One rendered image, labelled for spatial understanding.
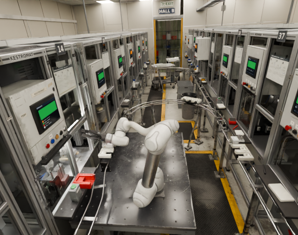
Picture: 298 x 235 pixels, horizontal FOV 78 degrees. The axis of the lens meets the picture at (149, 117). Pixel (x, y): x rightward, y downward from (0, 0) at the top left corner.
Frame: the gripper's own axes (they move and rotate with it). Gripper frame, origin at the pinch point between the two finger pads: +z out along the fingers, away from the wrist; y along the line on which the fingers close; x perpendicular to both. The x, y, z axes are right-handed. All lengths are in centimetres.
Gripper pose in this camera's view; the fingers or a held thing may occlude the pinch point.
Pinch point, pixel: (84, 133)
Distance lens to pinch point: 182.3
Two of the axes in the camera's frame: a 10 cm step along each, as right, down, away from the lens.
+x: -1.3, 8.1, -5.7
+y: 1.9, -5.4, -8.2
